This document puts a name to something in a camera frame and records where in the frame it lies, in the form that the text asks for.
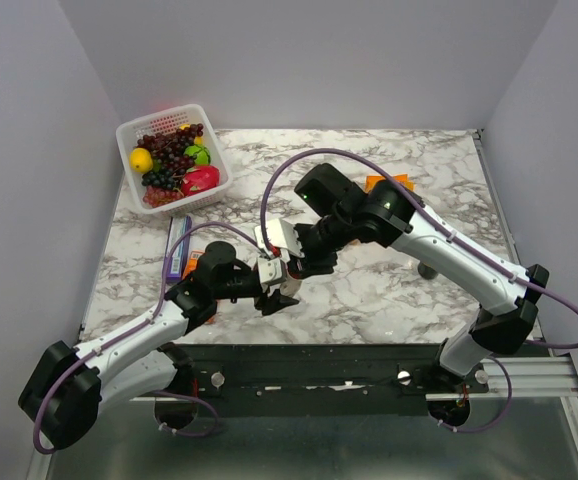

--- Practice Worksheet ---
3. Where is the purple flat box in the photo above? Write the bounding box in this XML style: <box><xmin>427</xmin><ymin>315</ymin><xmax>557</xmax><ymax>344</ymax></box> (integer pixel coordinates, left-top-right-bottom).
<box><xmin>163</xmin><ymin>216</ymin><xmax>193</xmax><ymax>284</ymax></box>

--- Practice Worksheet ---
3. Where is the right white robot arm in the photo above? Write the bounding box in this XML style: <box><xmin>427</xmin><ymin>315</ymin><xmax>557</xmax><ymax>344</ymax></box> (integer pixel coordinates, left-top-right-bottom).
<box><xmin>294</xmin><ymin>164</ymin><xmax>549</xmax><ymax>392</ymax></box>

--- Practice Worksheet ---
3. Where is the light red grape bunch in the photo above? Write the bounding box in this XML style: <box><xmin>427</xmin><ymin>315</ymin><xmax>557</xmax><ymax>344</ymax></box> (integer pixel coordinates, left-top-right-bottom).
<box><xmin>142</xmin><ymin>186</ymin><xmax>184</xmax><ymax>208</ymax></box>

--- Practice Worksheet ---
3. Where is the black mounting rail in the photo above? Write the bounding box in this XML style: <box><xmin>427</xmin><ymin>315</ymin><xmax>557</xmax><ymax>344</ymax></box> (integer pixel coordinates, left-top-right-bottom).
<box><xmin>154</xmin><ymin>342</ymin><xmax>494</xmax><ymax>418</ymax></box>

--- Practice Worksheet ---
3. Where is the purple cable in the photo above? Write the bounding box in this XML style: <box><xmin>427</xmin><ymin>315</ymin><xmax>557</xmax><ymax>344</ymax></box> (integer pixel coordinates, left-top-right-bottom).
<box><xmin>33</xmin><ymin>221</ymin><xmax>270</xmax><ymax>455</ymax></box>
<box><xmin>260</xmin><ymin>147</ymin><xmax>578</xmax><ymax>349</ymax></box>

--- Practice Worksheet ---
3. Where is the dark blue grape bunch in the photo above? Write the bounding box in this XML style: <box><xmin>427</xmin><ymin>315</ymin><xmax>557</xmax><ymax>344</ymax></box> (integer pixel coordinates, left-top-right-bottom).
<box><xmin>141</xmin><ymin>169</ymin><xmax>178</xmax><ymax>190</ymax></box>

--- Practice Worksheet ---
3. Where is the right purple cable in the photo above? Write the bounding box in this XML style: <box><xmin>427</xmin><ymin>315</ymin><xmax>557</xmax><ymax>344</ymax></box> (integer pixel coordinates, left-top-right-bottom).
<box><xmin>260</xmin><ymin>147</ymin><xmax>578</xmax><ymax>349</ymax></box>

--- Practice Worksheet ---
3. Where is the clear milk bottle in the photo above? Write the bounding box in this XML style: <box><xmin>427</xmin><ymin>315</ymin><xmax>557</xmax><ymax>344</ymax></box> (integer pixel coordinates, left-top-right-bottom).
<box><xmin>279</xmin><ymin>274</ymin><xmax>302</xmax><ymax>298</ymax></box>

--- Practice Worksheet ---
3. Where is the aluminium extrusion rail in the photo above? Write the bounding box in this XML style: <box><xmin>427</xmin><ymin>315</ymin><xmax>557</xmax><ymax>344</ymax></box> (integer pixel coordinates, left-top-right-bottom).
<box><xmin>426</xmin><ymin>356</ymin><xmax>578</xmax><ymax>400</ymax></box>

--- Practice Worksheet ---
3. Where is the dark red grape bunch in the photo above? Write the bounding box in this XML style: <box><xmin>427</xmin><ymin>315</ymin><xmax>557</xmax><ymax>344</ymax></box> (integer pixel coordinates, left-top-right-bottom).
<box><xmin>136</xmin><ymin>123</ymin><xmax>205</xmax><ymax>172</ymax></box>

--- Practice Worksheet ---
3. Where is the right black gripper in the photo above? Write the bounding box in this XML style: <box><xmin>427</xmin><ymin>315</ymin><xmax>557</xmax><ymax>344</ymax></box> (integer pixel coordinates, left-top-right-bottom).
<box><xmin>282</xmin><ymin>211</ymin><xmax>354</xmax><ymax>279</ymax></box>

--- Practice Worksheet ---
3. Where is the pink dragon fruit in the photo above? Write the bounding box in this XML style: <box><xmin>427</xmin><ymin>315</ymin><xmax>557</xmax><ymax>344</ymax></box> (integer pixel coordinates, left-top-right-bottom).
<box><xmin>181</xmin><ymin>165</ymin><xmax>220</xmax><ymax>197</ymax></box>

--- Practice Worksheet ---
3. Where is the yellow lemon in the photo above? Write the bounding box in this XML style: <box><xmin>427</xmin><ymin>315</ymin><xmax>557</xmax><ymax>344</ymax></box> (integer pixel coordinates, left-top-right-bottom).
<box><xmin>129</xmin><ymin>147</ymin><xmax>154</xmax><ymax>174</ymax></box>

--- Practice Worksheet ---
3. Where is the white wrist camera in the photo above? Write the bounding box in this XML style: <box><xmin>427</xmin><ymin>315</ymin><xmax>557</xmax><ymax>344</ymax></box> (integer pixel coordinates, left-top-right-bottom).
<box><xmin>254</xmin><ymin>218</ymin><xmax>304</xmax><ymax>262</ymax></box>
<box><xmin>256</xmin><ymin>257</ymin><xmax>288</xmax><ymax>289</ymax></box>

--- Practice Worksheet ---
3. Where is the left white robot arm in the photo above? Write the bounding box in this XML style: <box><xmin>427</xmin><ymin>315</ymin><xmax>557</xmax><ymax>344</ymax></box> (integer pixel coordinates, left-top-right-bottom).
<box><xmin>18</xmin><ymin>241</ymin><xmax>304</xmax><ymax>454</ymax></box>

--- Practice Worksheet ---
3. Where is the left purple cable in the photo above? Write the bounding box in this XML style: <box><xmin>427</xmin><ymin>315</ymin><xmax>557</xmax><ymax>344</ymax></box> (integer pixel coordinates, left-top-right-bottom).
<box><xmin>33</xmin><ymin>221</ymin><xmax>270</xmax><ymax>455</ymax></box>

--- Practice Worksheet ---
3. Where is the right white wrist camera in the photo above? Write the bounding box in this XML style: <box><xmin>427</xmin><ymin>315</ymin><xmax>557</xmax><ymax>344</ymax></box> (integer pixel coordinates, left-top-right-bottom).
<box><xmin>254</xmin><ymin>218</ymin><xmax>304</xmax><ymax>262</ymax></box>

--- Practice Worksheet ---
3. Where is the black drink can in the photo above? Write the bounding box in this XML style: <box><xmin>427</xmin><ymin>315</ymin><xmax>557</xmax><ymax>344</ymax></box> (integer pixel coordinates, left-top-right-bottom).
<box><xmin>417</xmin><ymin>262</ymin><xmax>438</xmax><ymax>280</ymax></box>

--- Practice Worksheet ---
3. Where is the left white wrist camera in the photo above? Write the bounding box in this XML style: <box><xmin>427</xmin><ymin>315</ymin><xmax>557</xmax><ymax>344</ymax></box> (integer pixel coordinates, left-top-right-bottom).
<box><xmin>256</xmin><ymin>257</ymin><xmax>288</xmax><ymax>289</ymax></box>

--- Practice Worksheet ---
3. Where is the orange snack bag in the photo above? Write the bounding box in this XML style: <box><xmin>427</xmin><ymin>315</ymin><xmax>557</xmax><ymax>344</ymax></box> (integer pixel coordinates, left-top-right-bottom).
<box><xmin>365</xmin><ymin>173</ymin><xmax>415</xmax><ymax>194</ymax></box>

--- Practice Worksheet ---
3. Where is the orange snack box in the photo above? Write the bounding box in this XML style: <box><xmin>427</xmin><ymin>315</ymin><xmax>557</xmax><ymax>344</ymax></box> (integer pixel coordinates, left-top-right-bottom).
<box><xmin>180</xmin><ymin>250</ymin><xmax>204</xmax><ymax>280</ymax></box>

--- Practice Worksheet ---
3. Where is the white plastic fruit basket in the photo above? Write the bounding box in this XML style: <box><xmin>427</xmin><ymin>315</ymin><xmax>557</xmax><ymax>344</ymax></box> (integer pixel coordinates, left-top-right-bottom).
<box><xmin>116</xmin><ymin>104</ymin><xmax>234</xmax><ymax>215</ymax></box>

